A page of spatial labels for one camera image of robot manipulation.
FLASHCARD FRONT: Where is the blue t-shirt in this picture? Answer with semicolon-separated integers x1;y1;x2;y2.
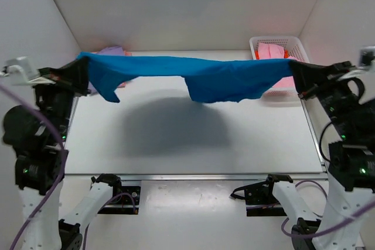
76;52;295;104

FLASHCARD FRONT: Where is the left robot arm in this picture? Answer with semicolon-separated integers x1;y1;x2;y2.
2;57;121;249

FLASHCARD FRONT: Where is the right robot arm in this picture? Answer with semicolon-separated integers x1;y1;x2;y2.
267;61;374;249

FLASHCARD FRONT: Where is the orange garment in basket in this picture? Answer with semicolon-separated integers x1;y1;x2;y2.
255;50;289;60

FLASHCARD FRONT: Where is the white plastic basket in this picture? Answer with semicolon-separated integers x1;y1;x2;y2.
249;36;309;97

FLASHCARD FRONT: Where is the pink t-shirt in basket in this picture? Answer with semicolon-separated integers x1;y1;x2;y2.
255;43;295;89

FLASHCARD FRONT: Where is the folded purple t-shirt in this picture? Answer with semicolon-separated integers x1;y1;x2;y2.
88;46;124;95

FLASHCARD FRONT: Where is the folded salmon t-shirt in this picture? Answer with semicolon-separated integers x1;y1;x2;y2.
117;50;132;88

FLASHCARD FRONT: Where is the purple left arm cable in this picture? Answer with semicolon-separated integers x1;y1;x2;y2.
0;83;138;250

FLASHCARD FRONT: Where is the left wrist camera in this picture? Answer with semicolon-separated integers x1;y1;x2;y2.
1;56;40;85

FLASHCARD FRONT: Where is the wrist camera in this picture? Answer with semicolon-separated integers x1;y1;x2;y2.
359;46;375;72
1;56;40;85

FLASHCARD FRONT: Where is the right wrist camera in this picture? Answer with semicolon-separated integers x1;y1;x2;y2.
359;46;375;72

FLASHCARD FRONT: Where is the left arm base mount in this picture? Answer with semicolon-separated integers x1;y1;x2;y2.
91;174;141;215

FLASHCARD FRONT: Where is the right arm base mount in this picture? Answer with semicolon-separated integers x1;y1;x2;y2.
230;174;293;217

